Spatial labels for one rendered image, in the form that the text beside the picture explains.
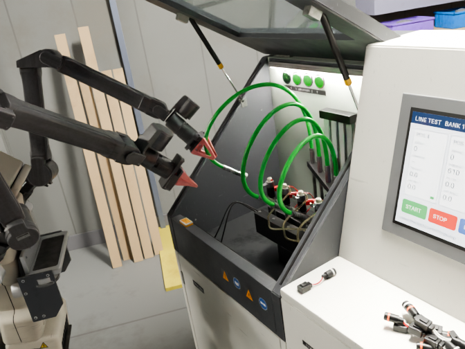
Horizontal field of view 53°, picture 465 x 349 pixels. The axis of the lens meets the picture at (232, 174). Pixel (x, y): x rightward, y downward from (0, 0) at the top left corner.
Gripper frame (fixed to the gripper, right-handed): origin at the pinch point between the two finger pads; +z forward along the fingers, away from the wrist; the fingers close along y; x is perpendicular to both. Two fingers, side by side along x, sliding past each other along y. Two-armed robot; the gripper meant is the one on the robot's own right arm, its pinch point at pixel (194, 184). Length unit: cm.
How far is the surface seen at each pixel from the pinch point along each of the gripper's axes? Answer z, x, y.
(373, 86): 15, -24, 50
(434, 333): 38, -63, 10
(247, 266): 24.6, -11.3, -11.7
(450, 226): 35, -52, 30
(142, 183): 42, 182, -52
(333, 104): 33, 16, 46
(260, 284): 25.4, -20.7, -11.5
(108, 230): 38, 176, -91
